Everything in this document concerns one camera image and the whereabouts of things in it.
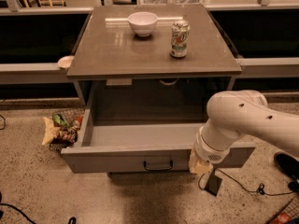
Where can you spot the green snack bag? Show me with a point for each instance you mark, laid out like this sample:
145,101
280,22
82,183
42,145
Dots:
59,121

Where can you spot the grey cabinet with glossy top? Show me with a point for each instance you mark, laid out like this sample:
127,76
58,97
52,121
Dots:
109,50

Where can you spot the black shoe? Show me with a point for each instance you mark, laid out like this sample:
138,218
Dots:
287,165

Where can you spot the black drawer handle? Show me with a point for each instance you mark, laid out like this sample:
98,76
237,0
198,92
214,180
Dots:
157,167

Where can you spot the green white soda can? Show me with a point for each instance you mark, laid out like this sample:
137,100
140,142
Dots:
179,39

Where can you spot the wire basket on floor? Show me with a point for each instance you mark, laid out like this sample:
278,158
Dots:
69,115

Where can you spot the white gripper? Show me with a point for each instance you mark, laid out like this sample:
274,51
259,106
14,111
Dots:
207,153

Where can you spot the white ceramic bowl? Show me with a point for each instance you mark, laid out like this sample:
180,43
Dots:
142,23

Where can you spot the small white round dish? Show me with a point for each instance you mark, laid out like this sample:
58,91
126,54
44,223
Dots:
65,62

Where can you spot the wire basket bottom right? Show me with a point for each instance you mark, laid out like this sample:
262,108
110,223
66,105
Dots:
289,214

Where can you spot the grey top drawer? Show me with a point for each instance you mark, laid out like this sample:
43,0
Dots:
124,125

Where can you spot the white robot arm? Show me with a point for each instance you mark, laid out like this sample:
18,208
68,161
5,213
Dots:
233,114

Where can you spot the brown patterned snack bag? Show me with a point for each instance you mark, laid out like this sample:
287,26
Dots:
68,136

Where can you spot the yellow chip bag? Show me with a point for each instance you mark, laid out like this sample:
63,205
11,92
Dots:
49,131

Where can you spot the red snack packet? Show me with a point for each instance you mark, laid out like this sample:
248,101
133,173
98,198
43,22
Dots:
78,121

